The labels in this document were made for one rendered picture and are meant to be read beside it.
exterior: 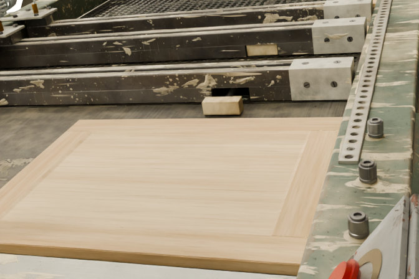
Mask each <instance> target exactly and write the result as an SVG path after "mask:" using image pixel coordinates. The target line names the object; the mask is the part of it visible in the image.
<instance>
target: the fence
mask: <svg viewBox="0 0 419 279"><path fill-rule="evenodd" d="M296 278H297V277H292V276H284V275H268V274H260V273H244V272H229V271H220V270H204V269H195V268H180V267H164V266H156V265H141V264H132V263H117V262H101V261H92V260H77V259H68V258H52V257H37V256H28V255H13V254H4V253H0V279H296Z"/></svg>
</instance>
